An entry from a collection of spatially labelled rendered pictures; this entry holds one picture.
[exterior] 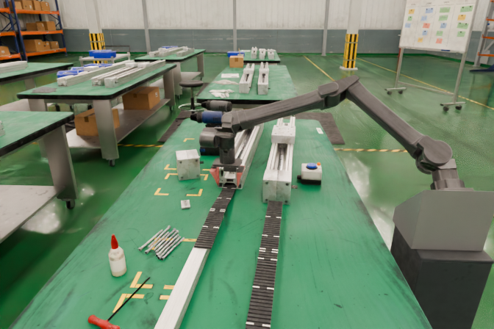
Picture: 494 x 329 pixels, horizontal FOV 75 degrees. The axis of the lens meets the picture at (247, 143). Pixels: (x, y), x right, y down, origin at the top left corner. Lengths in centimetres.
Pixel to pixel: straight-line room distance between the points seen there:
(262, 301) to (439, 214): 55
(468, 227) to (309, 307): 52
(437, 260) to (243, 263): 54
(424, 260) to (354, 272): 22
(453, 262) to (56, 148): 249
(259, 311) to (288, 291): 12
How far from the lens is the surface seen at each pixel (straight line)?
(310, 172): 133
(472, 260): 115
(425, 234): 108
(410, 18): 732
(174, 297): 83
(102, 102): 341
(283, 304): 85
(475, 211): 110
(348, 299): 89
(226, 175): 131
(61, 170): 282
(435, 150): 111
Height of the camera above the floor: 140
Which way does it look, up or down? 20 degrees down
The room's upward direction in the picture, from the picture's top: straight up
